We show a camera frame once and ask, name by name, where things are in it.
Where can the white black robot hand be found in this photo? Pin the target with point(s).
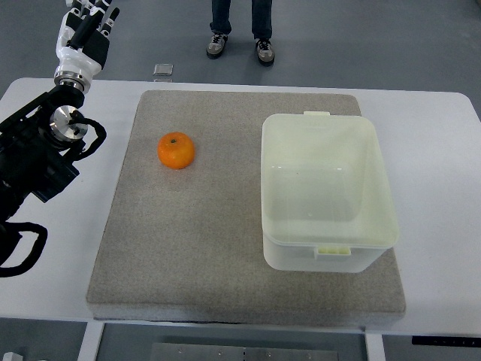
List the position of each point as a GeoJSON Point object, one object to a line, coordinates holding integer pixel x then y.
{"type": "Point", "coordinates": [83, 42]}

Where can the orange fruit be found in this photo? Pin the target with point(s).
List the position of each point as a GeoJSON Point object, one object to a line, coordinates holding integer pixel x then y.
{"type": "Point", "coordinates": [176, 150]}

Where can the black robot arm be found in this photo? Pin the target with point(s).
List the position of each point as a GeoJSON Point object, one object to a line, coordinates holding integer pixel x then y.
{"type": "Point", "coordinates": [39, 145]}

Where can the white plastic box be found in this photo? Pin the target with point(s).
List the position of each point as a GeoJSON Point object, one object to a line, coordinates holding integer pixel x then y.
{"type": "Point", "coordinates": [325, 195]}

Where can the silver floor plate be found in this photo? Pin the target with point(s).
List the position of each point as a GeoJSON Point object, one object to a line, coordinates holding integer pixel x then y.
{"type": "Point", "coordinates": [163, 70]}

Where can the grey felt mat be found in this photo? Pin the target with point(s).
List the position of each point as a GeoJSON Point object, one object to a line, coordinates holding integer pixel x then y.
{"type": "Point", "coordinates": [186, 244]}

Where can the white table leg left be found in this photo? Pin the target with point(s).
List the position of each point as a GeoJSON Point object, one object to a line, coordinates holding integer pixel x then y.
{"type": "Point", "coordinates": [91, 341]}

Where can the white table leg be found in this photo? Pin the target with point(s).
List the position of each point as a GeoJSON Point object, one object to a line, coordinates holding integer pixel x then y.
{"type": "Point", "coordinates": [91, 341]}
{"type": "Point", "coordinates": [375, 347]}

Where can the small white floor object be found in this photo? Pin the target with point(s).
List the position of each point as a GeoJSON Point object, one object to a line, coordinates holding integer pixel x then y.
{"type": "Point", "coordinates": [11, 356]}

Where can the white table leg right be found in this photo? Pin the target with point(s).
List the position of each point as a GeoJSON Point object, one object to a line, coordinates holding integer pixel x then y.
{"type": "Point", "coordinates": [375, 347]}

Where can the black table control panel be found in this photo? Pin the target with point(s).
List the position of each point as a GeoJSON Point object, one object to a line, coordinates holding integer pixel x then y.
{"type": "Point", "coordinates": [446, 341]}

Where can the grey metal base plate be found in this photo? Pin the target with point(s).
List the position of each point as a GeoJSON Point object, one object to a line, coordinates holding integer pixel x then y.
{"type": "Point", "coordinates": [171, 351]}

